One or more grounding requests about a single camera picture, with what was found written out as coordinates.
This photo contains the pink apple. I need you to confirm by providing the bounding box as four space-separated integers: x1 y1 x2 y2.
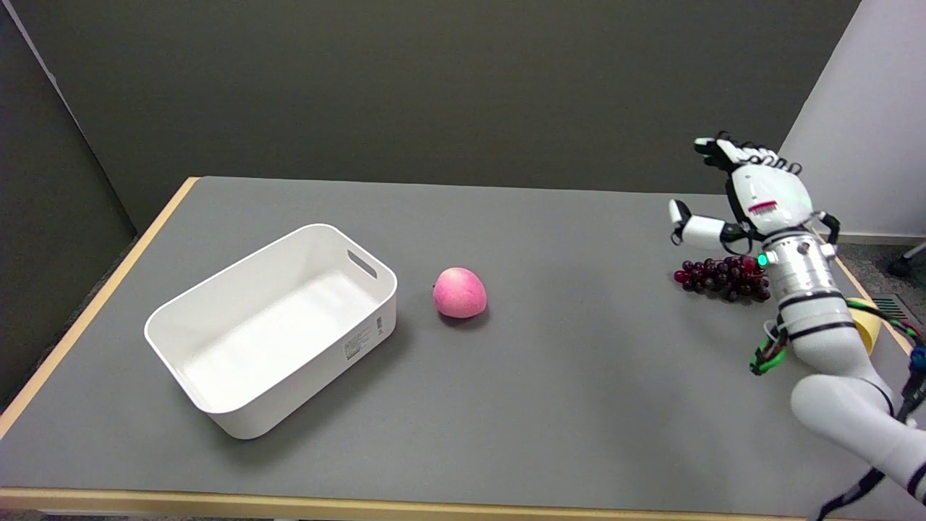
433 267 488 319

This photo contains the yellow plastic cup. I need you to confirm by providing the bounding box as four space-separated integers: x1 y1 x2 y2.
848 298 884 356

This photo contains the white plastic storage bin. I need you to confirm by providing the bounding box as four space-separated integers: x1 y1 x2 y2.
144 223 399 440

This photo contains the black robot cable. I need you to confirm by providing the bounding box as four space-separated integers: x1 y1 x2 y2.
816 311 926 521

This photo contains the black chair caster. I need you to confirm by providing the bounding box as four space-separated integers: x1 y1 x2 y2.
888 243 926 279

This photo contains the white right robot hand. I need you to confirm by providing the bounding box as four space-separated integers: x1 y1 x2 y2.
668 132 841 254

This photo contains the dark purple grape bunch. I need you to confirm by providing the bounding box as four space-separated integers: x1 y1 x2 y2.
674 255 772 302

